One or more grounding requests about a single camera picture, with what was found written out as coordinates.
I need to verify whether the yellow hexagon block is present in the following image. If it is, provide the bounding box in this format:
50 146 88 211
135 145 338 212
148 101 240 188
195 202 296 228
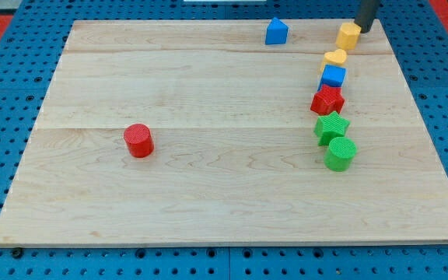
335 22 362 51

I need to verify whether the red cylinder block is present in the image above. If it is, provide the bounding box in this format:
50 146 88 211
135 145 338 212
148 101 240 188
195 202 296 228
123 124 154 158

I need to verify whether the green star block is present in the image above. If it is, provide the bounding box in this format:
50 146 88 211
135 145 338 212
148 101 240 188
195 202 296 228
313 110 350 146

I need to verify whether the blue cube block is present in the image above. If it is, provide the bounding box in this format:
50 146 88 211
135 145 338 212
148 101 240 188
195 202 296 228
318 65 347 89

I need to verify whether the light wooden board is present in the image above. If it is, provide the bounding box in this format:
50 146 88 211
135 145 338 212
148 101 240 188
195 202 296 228
0 19 448 248

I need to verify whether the blue triangle block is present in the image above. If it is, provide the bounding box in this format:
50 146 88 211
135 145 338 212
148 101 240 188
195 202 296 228
264 17 289 45

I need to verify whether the yellow heart block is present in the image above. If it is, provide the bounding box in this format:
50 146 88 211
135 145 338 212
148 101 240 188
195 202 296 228
320 48 348 72

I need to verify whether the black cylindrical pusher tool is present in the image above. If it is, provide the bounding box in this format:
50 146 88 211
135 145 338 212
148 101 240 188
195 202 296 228
354 0 381 33

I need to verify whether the green cylinder block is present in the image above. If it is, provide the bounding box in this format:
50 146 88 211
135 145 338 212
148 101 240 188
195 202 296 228
324 137 357 172

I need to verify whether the red star block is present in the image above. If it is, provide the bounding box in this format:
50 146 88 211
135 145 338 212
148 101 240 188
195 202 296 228
310 84 345 115

